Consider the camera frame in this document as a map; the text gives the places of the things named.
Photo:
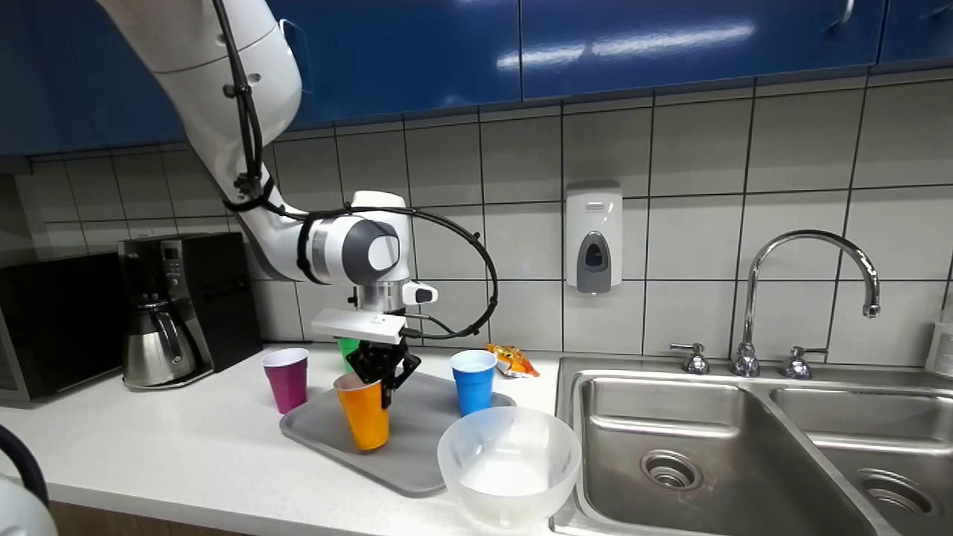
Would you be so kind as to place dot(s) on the white wall soap dispenser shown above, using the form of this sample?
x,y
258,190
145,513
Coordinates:
x,y
594,241

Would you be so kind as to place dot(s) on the orange plastic cup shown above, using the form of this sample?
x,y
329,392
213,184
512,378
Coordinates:
x,y
365,422

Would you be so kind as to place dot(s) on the purple plastic cup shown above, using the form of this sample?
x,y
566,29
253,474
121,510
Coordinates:
x,y
288,384

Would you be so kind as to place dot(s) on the chrome gooseneck faucet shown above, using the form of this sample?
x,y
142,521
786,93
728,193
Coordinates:
x,y
792,241

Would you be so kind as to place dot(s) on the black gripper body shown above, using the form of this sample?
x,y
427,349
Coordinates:
x,y
377,358

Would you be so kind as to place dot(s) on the stainless steel double sink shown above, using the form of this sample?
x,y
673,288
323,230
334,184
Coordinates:
x,y
734,436

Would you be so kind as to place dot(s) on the clear plastic bowl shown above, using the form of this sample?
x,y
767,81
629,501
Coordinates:
x,y
508,467

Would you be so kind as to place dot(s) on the black kitchen appliance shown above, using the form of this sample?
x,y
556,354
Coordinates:
x,y
234,299

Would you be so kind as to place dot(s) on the black steel coffee maker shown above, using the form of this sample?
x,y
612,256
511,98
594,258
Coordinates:
x,y
158,328

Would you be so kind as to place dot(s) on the black microwave oven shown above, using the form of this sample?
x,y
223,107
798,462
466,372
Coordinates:
x,y
61,328

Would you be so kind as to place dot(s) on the blue plastic cup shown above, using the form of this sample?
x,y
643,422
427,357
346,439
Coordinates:
x,y
474,390

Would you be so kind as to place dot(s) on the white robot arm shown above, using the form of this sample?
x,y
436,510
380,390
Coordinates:
x,y
213,99

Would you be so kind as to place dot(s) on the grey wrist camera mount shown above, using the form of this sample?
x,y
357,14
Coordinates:
x,y
357,325

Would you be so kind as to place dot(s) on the white rounded object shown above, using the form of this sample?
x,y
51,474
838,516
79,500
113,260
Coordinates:
x,y
22,510

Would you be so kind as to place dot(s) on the blue wall cabinet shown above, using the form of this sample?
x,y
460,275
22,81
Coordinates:
x,y
614,47

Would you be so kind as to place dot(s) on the orange snack packet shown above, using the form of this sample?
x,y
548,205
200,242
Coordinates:
x,y
511,361

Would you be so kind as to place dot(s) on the grey plastic tray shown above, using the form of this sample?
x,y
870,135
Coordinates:
x,y
427,436

